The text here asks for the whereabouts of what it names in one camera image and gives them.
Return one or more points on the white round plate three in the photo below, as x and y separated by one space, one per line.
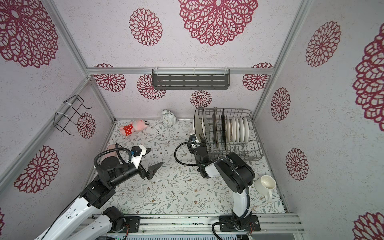
240 130

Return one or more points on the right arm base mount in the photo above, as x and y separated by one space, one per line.
248 224

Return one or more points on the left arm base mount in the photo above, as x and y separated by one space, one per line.
120 222

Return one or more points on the white alarm clock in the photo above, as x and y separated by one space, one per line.
168 118

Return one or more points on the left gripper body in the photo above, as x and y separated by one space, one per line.
142 171

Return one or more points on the pink plush toy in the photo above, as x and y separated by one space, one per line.
133 127

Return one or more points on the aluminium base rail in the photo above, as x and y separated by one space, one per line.
158 225

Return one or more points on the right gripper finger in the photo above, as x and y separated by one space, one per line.
191 150
202 140

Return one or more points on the white round plate four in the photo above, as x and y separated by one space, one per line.
246 130

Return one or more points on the black wire wall holder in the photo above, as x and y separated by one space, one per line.
65 117

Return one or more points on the black square plate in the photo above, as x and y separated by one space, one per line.
224 136
215 128

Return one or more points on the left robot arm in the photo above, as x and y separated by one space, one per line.
114 166

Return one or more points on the grey wire dish rack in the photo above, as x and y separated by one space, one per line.
250 152

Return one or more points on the white round plate two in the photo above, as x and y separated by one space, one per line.
233 130

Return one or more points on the white square plate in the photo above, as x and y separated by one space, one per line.
198 131
206 128

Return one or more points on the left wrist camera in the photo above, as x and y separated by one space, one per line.
135 160

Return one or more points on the grey wall shelf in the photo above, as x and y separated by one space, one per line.
191 80

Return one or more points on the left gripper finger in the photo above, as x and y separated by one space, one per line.
153 169
142 151

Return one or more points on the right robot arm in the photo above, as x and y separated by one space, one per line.
234 171

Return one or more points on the white ceramic mug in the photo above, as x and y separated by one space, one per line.
265 186

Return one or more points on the white round plate one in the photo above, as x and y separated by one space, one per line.
228 131

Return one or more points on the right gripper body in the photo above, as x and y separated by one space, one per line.
204 148

